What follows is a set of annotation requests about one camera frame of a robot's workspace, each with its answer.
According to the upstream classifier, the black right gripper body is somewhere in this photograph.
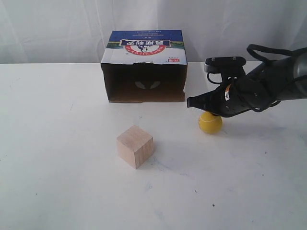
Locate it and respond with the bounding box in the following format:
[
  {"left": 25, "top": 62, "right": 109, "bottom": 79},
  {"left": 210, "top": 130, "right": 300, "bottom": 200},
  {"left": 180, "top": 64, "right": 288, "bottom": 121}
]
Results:
[{"left": 215, "top": 61, "right": 292, "bottom": 117}]

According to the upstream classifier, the yellow tennis ball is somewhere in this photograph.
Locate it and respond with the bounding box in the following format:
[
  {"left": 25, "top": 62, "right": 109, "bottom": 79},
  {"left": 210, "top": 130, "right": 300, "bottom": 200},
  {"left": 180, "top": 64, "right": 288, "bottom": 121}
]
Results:
[{"left": 198, "top": 112, "right": 223, "bottom": 134}]

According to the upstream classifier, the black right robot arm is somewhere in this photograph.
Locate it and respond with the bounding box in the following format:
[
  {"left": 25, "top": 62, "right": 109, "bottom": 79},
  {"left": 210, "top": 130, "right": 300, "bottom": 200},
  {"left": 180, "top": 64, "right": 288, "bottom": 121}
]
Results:
[{"left": 187, "top": 44, "right": 307, "bottom": 118}]

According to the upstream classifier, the blue white cardboard box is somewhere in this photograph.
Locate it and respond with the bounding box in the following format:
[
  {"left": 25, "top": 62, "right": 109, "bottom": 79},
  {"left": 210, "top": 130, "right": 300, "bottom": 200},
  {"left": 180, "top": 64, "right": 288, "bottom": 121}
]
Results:
[{"left": 101, "top": 30, "right": 188, "bottom": 103}]

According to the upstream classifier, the light wooden cube block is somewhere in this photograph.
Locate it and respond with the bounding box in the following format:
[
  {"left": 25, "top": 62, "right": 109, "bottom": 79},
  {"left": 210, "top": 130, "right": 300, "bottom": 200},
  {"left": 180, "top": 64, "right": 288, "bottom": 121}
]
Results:
[{"left": 117, "top": 125, "right": 154, "bottom": 169}]

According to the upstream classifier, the white curtain backdrop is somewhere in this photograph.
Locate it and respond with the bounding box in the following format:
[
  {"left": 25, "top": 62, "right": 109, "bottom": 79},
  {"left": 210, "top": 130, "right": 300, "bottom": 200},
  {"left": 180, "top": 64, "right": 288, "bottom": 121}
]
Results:
[{"left": 0, "top": 0, "right": 307, "bottom": 63}]

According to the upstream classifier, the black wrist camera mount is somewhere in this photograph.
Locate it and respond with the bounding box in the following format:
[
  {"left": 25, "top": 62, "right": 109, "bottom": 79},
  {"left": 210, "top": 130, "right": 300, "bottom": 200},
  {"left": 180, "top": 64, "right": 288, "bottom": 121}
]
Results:
[{"left": 204, "top": 56, "right": 247, "bottom": 79}]

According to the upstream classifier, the black camera cable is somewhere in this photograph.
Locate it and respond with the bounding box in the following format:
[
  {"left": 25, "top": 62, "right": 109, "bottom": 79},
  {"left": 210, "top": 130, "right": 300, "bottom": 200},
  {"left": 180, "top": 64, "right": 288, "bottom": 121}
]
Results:
[{"left": 206, "top": 44, "right": 307, "bottom": 113}]

